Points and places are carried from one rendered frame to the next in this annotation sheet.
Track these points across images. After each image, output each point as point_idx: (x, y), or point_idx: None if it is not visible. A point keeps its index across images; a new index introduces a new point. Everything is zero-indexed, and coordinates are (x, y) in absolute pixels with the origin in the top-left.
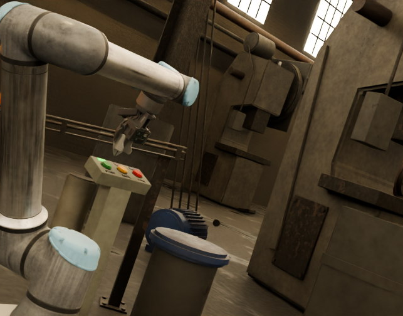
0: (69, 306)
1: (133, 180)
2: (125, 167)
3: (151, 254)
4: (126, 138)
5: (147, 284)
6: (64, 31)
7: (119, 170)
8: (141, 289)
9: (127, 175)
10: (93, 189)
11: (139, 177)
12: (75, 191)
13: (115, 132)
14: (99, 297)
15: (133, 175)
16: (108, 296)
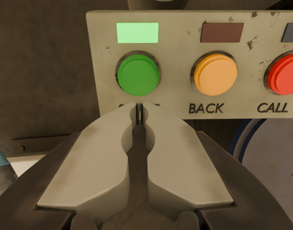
0: None
1: (228, 118)
2: (259, 39)
3: (241, 120)
4: (149, 203)
5: (214, 133)
6: None
7: (192, 86)
8: (213, 122)
9: (220, 97)
10: (177, 4)
11: (277, 94)
12: (134, 1)
13: (15, 185)
14: (244, 6)
15: (252, 91)
16: (260, 1)
